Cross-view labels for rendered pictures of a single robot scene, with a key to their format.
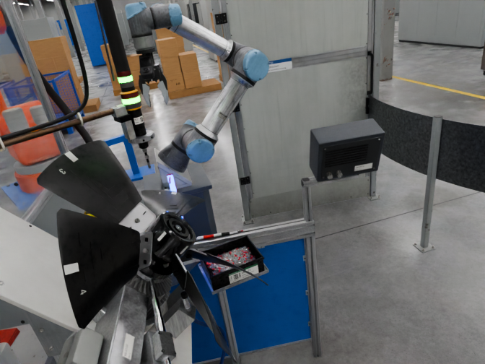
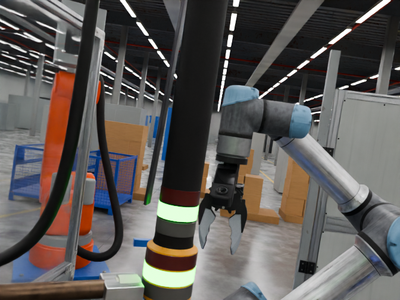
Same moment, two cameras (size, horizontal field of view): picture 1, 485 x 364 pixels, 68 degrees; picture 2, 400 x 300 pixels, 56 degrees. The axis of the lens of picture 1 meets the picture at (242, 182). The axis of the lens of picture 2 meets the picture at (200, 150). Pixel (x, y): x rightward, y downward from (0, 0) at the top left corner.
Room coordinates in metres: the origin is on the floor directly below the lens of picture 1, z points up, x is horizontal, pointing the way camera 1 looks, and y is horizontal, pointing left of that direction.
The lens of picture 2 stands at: (0.62, 0.16, 1.68)
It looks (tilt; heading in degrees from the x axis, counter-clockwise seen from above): 3 degrees down; 13
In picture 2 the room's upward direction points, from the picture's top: 8 degrees clockwise
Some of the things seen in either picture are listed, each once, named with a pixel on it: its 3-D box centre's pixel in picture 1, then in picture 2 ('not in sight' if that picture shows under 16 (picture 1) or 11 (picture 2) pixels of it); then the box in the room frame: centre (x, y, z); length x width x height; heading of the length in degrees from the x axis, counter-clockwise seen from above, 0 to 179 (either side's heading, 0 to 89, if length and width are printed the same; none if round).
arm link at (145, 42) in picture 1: (143, 42); (232, 147); (1.45, 0.29, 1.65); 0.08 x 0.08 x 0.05
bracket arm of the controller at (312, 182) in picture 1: (330, 178); not in sight; (1.33, -0.36, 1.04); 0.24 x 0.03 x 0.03; 94
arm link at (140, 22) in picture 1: (139, 19); (240, 112); (1.45, 0.28, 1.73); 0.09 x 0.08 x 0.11; 107
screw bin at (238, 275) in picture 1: (231, 261); not in sight; (1.13, 0.09, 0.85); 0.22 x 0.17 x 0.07; 108
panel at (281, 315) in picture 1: (225, 308); not in sight; (1.29, 0.17, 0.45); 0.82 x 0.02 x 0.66; 94
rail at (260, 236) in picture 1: (211, 245); not in sight; (1.29, 0.17, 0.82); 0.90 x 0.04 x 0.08; 94
